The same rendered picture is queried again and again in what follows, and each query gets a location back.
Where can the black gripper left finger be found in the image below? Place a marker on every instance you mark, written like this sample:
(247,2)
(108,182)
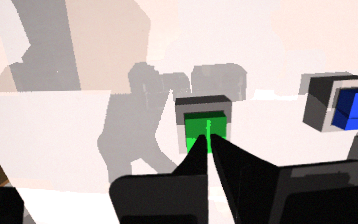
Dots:
(183,191)

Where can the green button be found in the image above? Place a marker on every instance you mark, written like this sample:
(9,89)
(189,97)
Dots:
(202,115)

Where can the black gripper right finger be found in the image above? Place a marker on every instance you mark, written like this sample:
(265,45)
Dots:
(256,189)

